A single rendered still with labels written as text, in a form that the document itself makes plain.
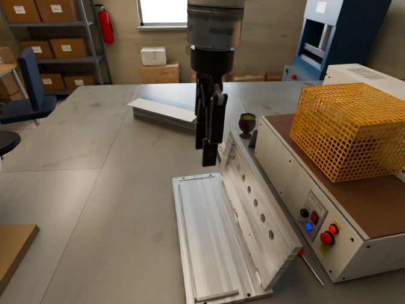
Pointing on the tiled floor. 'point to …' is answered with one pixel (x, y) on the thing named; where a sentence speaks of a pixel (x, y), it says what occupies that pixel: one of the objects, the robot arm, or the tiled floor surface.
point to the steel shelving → (65, 58)
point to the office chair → (30, 82)
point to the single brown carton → (244, 77)
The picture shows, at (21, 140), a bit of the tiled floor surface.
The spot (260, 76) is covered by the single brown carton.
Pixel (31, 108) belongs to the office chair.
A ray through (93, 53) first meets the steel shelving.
